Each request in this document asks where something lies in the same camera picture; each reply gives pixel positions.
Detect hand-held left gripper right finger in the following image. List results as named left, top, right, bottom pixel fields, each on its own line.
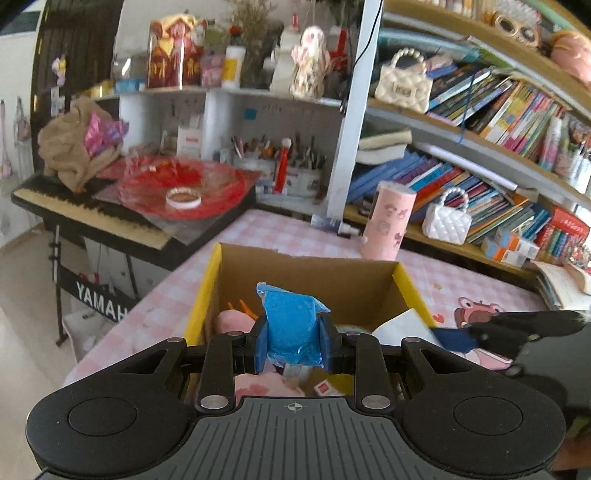
left=321, top=316, right=474, bottom=414

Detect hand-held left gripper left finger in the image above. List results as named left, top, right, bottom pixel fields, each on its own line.
left=115, top=316, right=271, bottom=414

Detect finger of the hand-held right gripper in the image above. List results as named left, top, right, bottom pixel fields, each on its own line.
left=431, top=310, right=583, bottom=366

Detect blue plastic packet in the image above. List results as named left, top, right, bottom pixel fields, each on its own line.
left=256, top=282, right=331, bottom=367

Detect orange hair clip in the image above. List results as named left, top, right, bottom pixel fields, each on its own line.
left=226, top=299, right=259, bottom=320

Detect pink plush toy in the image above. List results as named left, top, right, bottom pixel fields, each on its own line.
left=213, top=308, right=305, bottom=400

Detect white paper sheet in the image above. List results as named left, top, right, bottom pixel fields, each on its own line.
left=372, top=308, right=437, bottom=347

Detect yellow cardboard box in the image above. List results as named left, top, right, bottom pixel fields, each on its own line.
left=184, top=242, right=439, bottom=402

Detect stack of open books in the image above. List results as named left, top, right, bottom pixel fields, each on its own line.
left=531, top=258, right=591, bottom=311

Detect orange and white carton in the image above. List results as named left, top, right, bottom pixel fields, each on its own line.
left=494, top=228, right=541, bottom=259
left=480, top=240, right=527, bottom=267

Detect pink sticker canister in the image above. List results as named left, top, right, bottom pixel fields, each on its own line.
left=360, top=181, right=417, bottom=260

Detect row of colourful books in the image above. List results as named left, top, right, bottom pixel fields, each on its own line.
left=427, top=65, right=571, bottom=162
left=346, top=152, right=552, bottom=245

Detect clear tape roll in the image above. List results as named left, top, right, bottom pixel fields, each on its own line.
left=165, top=187, right=203, bottom=209

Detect pen holder with brushes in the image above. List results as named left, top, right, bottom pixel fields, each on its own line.
left=233, top=134, right=324, bottom=195

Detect wooden bookshelf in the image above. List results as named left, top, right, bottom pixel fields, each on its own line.
left=342, top=0, right=591, bottom=296

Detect white paper tube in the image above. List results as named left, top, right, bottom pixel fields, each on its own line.
left=416, top=143, right=518, bottom=190

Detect red brush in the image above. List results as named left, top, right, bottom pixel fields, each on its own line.
left=274, top=138, right=294, bottom=195

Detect red plastic wrap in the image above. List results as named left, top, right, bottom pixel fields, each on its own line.
left=99, top=154, right=259, bottom=217

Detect stack of thick notebooks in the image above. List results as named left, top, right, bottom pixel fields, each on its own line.
left=355, top=129, right=414, bottom=164

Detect black keyboard piano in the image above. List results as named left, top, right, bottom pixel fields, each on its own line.
left=11, top=178, right=257, bottom=271

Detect black keyboard stand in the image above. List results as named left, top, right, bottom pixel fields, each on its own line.
left=48, top=224, right=139, bottom=347

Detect white box red label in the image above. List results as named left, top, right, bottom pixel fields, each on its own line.
left=177, top=127, right=204, bottom=158

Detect white desk shelf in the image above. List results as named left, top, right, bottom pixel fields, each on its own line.
left=92, top=85, right=345, bottom=208

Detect pink foil packets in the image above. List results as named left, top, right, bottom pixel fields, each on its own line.
left=83, top=113, right=127, bottom=158

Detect white ceramic vase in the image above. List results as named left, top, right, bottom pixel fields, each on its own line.
left=270, top=25, right=301, bottom=93

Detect brown plush cloth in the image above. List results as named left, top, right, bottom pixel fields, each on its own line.
left=37, top=97, right=127, bottom=190

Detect pink gift box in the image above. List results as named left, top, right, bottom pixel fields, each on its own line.
left=201, top=53, right=225, bottom=88

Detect white bottle yellow label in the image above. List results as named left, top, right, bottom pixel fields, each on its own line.
left=221, top=45, right=245, bottom=89

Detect pale doll figurine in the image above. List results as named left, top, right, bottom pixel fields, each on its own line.
left=288, top=25, right=331, bottom=100

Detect red and gold doll pair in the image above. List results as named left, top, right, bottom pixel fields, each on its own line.
left=147, top=14, right=208, bottom=88

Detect pink plush with face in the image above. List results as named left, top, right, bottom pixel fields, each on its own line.
left=549, top=30, right=591, bottom=86

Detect dried flower bunch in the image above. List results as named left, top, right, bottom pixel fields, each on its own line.
left=226, top=0, right=278, bottom=88

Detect small hanging pouch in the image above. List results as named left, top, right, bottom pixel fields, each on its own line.
left=13, top=96, right=32, bottom=145

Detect white quilted pearl-handle handbag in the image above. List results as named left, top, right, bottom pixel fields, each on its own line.
left=422, top=187, right=472, bottom=244

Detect cream quilted pearl-handle handbag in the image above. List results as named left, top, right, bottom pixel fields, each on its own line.
left=374, top=47, right=435, bottom=114

